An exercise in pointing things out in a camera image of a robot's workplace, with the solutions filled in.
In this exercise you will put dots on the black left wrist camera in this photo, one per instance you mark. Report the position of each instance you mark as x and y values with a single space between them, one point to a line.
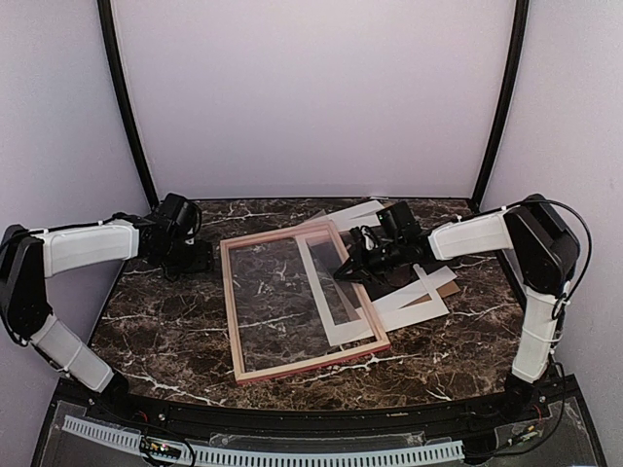
181 216

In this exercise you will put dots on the light wooden picture frame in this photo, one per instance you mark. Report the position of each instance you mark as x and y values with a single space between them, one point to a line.
273 323

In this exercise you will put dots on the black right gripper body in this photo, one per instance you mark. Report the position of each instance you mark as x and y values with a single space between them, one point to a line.
380 262

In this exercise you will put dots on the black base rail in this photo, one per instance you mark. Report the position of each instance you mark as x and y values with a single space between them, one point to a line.
554 429

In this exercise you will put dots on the black corner post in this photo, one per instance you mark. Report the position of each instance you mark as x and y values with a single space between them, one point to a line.
120 87
512 62

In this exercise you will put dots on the black right corner post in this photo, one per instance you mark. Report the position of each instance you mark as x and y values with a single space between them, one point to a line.
512 62

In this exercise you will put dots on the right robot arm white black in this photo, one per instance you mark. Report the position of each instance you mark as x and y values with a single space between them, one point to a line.
547 251

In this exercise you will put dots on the black left corner post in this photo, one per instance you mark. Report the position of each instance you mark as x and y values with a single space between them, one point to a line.
120 87

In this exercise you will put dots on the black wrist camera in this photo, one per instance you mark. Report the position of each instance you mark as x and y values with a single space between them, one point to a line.
399 222
181 216

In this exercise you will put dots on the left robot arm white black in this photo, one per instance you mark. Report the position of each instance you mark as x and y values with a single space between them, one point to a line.
30 257

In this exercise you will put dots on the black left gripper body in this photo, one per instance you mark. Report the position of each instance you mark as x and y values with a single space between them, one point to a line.
181 260

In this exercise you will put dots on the white slotted cable duct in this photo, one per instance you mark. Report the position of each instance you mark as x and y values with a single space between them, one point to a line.
179 453

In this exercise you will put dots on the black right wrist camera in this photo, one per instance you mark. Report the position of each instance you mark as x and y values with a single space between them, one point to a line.
399 222

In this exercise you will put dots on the brown cardboard backing board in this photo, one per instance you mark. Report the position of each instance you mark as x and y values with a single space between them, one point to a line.
448 289

